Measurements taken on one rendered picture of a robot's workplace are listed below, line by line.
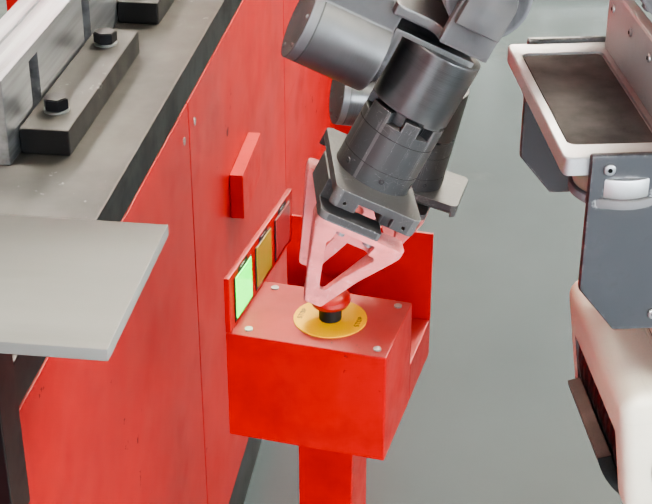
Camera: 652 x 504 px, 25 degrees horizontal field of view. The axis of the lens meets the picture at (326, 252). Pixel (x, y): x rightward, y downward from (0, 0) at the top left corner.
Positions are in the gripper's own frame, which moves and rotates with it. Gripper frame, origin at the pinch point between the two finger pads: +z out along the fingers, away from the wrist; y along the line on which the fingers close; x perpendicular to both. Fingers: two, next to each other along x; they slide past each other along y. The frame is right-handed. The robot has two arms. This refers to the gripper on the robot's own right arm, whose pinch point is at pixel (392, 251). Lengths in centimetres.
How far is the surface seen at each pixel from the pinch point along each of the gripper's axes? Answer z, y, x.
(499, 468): 79, -22, -71
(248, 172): 28, 28, -52
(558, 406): 78, -29, -92
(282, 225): 1.3, 11.8, 0.0
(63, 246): -16.4, 20.6, 40.1
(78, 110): -1.8, 36.8, -3.8
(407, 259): 2.6, -1.5, -3.5
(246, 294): 2.8, 11.6, 11.7
